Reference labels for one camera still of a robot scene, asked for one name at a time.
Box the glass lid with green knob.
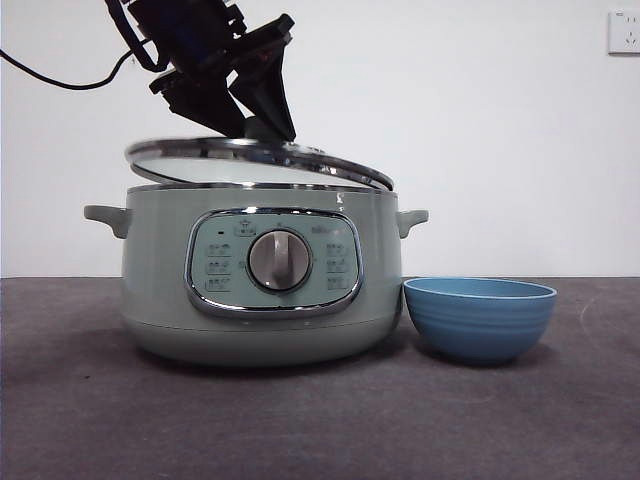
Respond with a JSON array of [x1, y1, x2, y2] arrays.
[[124, 117, 394, 194]]

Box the pale green electric steamer pot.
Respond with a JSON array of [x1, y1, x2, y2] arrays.
[[82, 183, 430, 370]]

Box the blue ribbed bowl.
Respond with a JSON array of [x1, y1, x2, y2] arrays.
[[402, 276, 558, 366]]

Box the black cable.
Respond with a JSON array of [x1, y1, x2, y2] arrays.
[[0, 0, 169, 92]]

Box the white wall socket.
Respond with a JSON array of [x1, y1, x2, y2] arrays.
[[607, 10, 640, 56]]

